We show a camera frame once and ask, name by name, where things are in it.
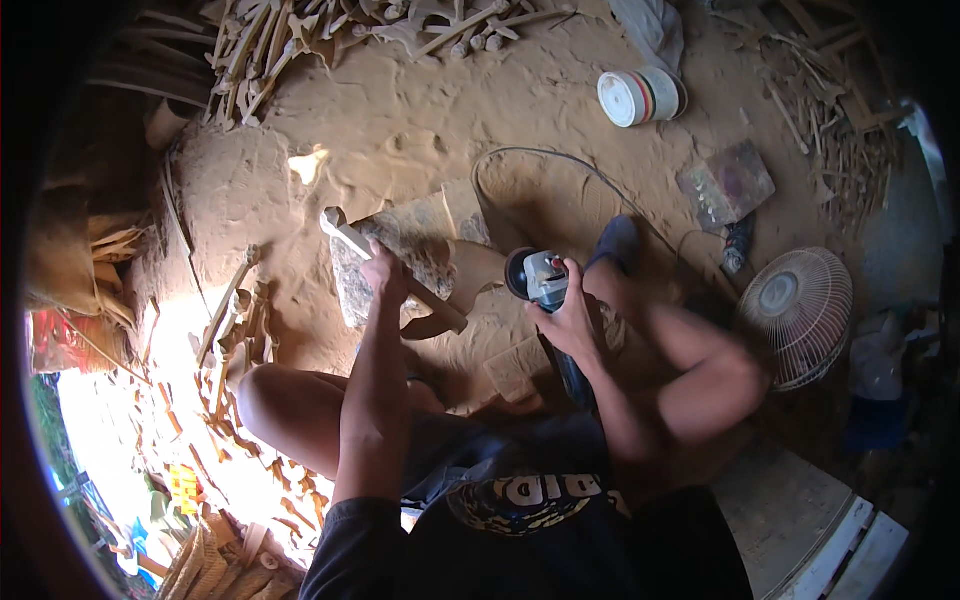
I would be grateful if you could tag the person's left hand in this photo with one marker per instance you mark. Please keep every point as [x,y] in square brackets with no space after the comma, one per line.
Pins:
[386,274]

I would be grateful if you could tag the person's right hand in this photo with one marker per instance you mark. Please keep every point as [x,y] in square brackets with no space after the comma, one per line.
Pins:
[574,322]

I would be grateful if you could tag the person's left fingers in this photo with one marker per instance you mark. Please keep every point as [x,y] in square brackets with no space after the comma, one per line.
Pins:
[375,262]

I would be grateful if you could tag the person's right fingers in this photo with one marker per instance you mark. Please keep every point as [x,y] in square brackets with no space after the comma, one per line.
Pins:
[572,279]

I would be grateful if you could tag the grey angle grinder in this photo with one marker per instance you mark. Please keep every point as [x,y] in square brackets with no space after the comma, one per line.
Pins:
[544,279]

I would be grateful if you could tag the long carved wooden piece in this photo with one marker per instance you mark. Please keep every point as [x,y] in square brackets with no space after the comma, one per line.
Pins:
[345,234]

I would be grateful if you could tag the dusty stone slab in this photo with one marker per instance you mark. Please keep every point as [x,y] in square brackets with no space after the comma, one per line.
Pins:
[420,232]

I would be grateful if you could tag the brown curved wooden board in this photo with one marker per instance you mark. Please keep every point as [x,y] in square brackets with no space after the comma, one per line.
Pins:
[480,271]

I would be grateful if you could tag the dusty square tile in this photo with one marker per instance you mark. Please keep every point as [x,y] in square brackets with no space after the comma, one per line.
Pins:
[517,369]

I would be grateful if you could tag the small pale wood piece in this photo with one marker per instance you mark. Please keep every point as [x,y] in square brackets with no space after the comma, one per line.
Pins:
[309,165]

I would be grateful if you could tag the person's legs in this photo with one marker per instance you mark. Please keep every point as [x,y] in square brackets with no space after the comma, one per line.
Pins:
[697,390]

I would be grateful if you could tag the dark power tool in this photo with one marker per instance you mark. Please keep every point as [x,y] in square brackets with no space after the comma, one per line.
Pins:
[738,244]

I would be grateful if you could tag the heap of wooden offcuts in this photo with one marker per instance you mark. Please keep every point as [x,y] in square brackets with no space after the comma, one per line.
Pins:
[232,360]

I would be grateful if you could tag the dusty square board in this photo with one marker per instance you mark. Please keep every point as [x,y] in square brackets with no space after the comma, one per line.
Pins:
[726,184]

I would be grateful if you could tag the white striped plastic tub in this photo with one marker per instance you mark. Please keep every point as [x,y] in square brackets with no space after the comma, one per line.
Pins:
[641,96]

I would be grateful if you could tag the beige electric fan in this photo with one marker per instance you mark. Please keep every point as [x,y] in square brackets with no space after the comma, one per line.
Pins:
[796,315]

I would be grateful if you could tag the pile of carved wooden pieces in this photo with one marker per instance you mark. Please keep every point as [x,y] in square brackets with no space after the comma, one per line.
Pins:
[300,37]

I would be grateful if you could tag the white cloth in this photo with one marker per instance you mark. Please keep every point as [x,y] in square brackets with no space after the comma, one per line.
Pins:
[651,28]

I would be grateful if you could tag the person's body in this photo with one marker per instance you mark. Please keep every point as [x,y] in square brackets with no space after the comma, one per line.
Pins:
[525,555]

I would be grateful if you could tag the yellow packet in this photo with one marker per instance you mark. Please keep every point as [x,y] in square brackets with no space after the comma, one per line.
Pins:
[184,487]

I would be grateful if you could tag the brown burlap sack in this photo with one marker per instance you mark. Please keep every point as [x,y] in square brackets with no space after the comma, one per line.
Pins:
[75,240]

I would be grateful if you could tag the heap of wood scraps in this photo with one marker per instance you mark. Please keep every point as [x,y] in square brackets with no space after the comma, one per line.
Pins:
[832,112]

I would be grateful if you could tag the white plastic bag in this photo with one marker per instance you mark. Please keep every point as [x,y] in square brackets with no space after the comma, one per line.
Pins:
[879,361]

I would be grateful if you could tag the red plastic bag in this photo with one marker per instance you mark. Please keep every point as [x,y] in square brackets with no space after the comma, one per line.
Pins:
[64,343]

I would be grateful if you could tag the woven straw basket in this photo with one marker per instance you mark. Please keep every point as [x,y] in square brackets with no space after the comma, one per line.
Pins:
[214,570]

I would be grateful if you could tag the white wooden pallet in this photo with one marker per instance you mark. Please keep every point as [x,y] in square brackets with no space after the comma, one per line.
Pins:
[847,559]

